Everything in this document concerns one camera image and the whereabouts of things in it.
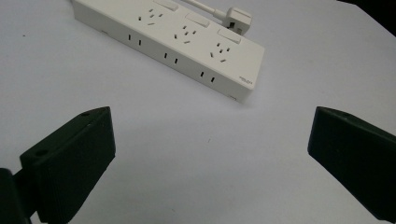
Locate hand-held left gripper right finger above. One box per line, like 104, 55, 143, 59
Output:
307, 105, 396, 224

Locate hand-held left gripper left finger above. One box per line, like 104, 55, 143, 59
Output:
12, 105, 117, 224

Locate white power strip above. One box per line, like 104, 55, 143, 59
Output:
71, 0, 265, 105

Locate white plug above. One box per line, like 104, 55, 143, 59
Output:
222, 7, 253, 35

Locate white power cable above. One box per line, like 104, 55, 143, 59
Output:
181, 0, 230, 22

